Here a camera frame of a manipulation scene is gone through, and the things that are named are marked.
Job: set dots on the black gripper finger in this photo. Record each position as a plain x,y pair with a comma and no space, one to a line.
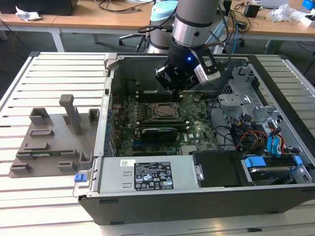
190,82
163,77

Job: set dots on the metal locking lever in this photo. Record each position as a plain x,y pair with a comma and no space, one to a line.
161,103

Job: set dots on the silver CPU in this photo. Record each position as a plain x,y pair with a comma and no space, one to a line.
166,110

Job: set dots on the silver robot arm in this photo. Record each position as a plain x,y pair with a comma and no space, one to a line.
194,14

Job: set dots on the CPU socket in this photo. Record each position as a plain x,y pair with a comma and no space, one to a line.
155,118

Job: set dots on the round coin battery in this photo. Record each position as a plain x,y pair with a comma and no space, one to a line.
196,99

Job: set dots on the silver metal drive cage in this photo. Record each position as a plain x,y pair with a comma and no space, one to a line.
237,102

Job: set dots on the green motherboard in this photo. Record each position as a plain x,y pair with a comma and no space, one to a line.
201,137

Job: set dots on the black graphics card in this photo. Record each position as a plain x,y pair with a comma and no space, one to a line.
160,135

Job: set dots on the silver chipset heatsink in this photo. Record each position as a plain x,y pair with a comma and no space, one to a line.
189,149

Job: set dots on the black desktop box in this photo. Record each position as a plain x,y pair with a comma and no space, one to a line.
227,7

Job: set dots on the small black box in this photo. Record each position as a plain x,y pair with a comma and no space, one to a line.
251,9

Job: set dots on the black plastic shroud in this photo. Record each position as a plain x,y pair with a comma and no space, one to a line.
216,169

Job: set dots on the light wooden desk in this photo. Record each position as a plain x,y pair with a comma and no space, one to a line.
270,27
86,22

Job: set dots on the blue disk carrier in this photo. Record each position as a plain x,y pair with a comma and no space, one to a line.
254,162

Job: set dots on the silver power supply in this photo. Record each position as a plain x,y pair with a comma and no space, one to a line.
115,172

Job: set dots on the silver laptop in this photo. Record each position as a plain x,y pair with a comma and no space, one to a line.
273,3

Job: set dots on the clear plastic bag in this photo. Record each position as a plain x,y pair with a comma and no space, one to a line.
280,12

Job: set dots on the hard disk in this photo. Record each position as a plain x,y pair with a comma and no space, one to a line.
268,175

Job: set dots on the open PC case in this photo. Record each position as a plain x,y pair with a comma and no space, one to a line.
172,206

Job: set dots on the grey parts rack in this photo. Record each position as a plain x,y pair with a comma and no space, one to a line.
56,145

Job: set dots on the black bag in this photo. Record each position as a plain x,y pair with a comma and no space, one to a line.
56,6

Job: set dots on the blue case latch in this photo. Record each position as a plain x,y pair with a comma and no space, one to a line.
80,177

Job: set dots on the white cardboard box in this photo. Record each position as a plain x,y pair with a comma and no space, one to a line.
308,20

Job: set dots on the blue box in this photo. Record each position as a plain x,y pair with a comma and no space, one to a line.
308,3

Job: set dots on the crumpled white paper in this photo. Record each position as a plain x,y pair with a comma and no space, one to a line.
27,13

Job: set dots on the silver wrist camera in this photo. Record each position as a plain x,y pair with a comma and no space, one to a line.
206,76

